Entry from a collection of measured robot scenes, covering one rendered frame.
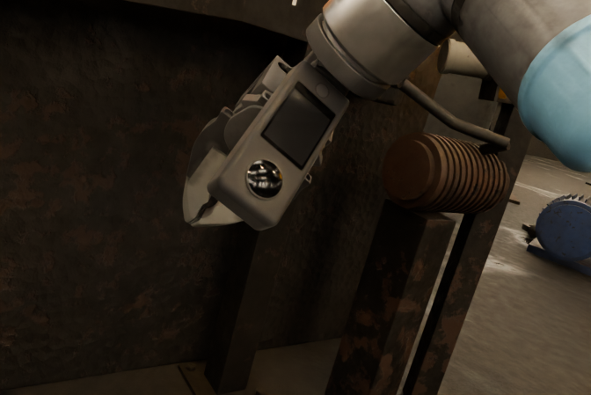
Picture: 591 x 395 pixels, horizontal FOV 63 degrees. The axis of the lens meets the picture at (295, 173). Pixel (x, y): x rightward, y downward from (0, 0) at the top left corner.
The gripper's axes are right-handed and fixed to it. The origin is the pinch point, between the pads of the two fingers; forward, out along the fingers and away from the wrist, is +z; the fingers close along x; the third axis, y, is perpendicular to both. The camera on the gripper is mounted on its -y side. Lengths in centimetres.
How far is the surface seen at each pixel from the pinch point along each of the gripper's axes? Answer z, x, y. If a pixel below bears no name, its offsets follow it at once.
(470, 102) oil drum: 29, -129, 272
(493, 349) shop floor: 30, -95, 59
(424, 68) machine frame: -8, -26, 69
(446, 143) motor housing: -8.7, -28.0, 38.8
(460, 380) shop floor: 30, -78, 41
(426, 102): -10, -22, 44
